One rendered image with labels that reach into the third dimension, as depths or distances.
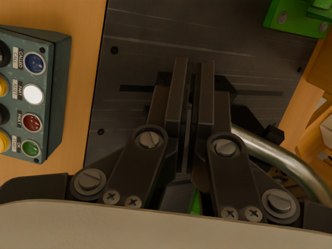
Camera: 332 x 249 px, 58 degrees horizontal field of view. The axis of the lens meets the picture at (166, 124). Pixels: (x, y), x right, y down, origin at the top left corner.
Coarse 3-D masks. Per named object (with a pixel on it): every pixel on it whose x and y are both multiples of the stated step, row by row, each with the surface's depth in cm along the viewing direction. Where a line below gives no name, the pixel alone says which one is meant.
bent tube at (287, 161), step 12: (240, 132) 41; (252, 144) 41; (264, 144) 41; (276, 144) 42; (264, 156) 41; (276, 156) 41; (288, 156) 41; (288, 168) 41; (300, 168) 41; (312, 168) 41; (300, 180) 41; (312, 180) 40; (324, 180) 40; (312, 192) 39; (324, 192) 38; (324, 204) 38
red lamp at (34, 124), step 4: (28, 116) 33; (32, 116) 33; (24, 120) 33; (28, 120) 33; (32, 120) 33; (36, 120) 33; (24, 124) 34; (28, 124) 33; (32, 124) 33; (36, 124) 33; (28, 128) 34; (32, 128) 34; (36, 128) 34
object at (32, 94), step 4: (28, 88) 32; (32, 88) 32; (36, 88) 32; (24, 92) 32; (28, 92) 32; (32, 92) 32; (36, 92) 32; (40, 92) 32; (28, 96) 32; (32, 96) 32; (36, 96) 32; (40, 96) 32; (28, 100) 32; (32, 100) 32; (36, 100) 32; (40, 100) 32
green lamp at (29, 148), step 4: (24, 144) 35; (28, 144) 35; (32, 144) 35; (24, 148) 35; (28, 148) 35; (32, 148) 35; (36, 148) 35; (28, 152) 35; (32, 152) 35; (36, 152) 35
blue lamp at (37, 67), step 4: (28, 56) 30; (32, 56) 30; (36, 56) 30; (28, 60) 30; (32, 60) 30; (36, 60) 30; (40, 60) 30; (28, 64) 30; (32, 64) 30; (36, 64) 30; (40, 64) 30; (28, 68) 31; (32, 68) 30; (36, 68) 30; (40, 68) 30; (36, 72) 31
